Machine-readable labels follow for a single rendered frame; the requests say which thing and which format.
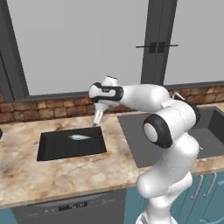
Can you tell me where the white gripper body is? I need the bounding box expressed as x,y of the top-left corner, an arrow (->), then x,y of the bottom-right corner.
92,102 -> 111,128

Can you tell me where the pale silver fish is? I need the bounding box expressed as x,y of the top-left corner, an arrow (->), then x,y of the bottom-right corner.
67,134 -> 93,142

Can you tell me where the dark grey sink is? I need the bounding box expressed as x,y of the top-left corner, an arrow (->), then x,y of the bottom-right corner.
116,106 -> 224,169

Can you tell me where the silver tap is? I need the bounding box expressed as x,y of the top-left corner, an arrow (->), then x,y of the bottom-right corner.
171,92 -> 188,102

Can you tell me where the teal cupboard door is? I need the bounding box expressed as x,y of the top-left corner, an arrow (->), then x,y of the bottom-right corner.
124,173 -> 206,224
200,171 -> 224,224

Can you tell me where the dark grey framed window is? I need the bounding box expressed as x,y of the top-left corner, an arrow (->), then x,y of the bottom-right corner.
0,0 -> 224,103

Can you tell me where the teal cupboard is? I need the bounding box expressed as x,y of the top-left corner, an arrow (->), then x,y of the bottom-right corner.
0,207 -> 19,224

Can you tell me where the black window handle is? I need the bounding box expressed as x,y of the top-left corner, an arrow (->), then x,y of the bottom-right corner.
157,41 -> 179,54
135,42 -> 158,54

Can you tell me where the silver cupboard handle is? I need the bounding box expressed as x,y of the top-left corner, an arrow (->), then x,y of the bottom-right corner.
202,172 -> 218,199
190,174 -> 205,201

